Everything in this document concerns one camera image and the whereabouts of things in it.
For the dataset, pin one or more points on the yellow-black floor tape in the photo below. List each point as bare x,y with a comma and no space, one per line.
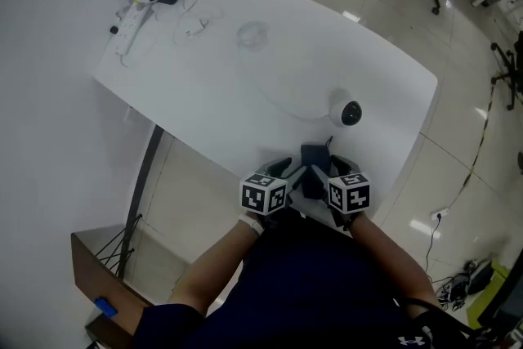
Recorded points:
484,135

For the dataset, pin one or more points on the heap of grey equipment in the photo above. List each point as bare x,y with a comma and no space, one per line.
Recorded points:
461,286

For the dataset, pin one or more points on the blue flat box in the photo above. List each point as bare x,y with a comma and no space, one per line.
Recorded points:
105,307

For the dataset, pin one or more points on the person's left forearm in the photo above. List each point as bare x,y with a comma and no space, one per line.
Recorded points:
212,269

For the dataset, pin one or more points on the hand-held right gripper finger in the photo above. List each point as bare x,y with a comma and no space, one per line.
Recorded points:
353,169
320,182

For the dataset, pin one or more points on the small black round device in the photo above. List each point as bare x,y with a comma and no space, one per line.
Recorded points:
345,110

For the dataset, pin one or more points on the white floor socket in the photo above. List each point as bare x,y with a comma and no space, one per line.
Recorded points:
439,214

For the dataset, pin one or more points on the white power strip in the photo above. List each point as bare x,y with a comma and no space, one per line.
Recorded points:
128,28

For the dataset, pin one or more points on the white wristband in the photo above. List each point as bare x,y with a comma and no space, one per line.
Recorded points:
251,225

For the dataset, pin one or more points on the white standing desk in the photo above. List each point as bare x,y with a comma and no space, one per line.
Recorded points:
245,94

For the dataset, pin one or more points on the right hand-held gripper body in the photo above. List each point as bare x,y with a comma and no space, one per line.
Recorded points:
351,194

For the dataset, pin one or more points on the green panel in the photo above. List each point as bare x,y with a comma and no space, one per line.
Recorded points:
486,298

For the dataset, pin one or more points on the person's right forearm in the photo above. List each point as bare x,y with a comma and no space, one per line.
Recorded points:
392,261

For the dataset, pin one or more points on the brown wooden table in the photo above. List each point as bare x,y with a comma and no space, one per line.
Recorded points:
94,269

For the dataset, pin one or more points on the black screen on stand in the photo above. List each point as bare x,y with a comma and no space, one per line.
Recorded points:
506,298

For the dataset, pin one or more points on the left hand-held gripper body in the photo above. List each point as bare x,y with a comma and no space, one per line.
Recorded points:
261,196

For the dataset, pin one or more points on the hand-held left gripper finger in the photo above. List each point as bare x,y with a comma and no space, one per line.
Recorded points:
265,166
296,179

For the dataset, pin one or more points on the person's dark blue shirt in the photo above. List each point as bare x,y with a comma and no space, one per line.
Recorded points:
306,278

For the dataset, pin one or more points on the dark blue pouch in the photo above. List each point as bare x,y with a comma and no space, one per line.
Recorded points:
314,153

